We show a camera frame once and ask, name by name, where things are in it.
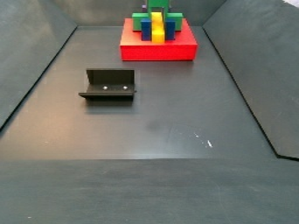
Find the green stepped block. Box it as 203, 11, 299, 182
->
131, 0, 183, 32

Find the black angle fixture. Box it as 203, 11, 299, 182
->
79, 68, 137, 99

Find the red base board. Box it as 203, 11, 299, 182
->
119, 18, 199, 61

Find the yellow arched bar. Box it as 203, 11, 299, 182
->
151, 12, 165, 44

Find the blue post right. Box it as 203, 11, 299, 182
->
165, 19, 175, 40

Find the purple post left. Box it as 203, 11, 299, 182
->
142, 4, 147, 13

